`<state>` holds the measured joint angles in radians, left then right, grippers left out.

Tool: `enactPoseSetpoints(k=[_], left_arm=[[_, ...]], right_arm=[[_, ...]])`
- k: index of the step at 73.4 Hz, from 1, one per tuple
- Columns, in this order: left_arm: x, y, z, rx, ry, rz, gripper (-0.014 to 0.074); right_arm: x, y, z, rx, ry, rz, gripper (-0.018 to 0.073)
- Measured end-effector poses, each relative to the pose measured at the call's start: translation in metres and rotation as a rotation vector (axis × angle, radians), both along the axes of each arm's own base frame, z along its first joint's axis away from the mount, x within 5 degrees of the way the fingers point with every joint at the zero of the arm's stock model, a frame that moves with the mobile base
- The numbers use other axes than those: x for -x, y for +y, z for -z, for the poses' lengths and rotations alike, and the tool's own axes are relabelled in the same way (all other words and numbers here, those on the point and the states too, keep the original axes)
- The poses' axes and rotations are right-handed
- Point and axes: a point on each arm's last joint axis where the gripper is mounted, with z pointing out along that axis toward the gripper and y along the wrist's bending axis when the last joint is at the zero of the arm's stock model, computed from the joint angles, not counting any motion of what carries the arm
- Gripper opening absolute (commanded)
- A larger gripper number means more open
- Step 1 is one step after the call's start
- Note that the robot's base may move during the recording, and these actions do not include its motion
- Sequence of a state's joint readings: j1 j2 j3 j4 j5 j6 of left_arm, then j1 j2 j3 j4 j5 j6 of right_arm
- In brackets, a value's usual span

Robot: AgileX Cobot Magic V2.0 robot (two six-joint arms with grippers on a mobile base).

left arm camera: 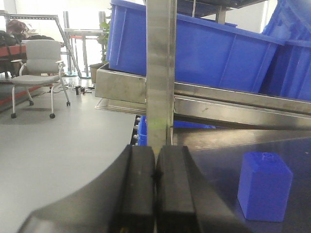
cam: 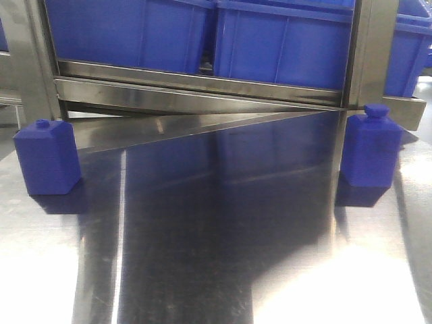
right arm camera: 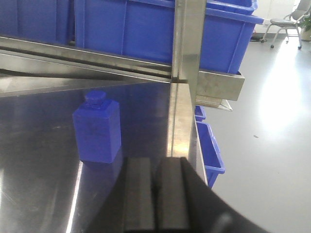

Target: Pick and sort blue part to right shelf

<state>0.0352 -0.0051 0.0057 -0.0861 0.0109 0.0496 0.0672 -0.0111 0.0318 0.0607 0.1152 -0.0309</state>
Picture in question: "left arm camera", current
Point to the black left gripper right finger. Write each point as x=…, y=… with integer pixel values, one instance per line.
x=186, y=201

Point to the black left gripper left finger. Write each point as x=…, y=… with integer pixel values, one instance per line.
x=119, y=200

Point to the blue rectangular plastic part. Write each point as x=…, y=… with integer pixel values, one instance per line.
x=264, y=186

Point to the blue bin under table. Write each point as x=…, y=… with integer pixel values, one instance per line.
x=142, y=128

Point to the steel rack near table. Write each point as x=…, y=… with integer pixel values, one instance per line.
x=163, y=99

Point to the blue bin left on rack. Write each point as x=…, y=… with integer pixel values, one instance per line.
x=207, y=52

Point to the blue bin on rack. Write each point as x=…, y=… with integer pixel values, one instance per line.
x=289, y=74
x=207, y=52

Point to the grey office chair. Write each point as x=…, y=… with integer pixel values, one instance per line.
x=43, y=67

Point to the green potted plant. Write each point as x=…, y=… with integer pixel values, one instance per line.
x=104, y=24

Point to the blue bin right on rack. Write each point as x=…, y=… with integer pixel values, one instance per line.
x=289, y=74

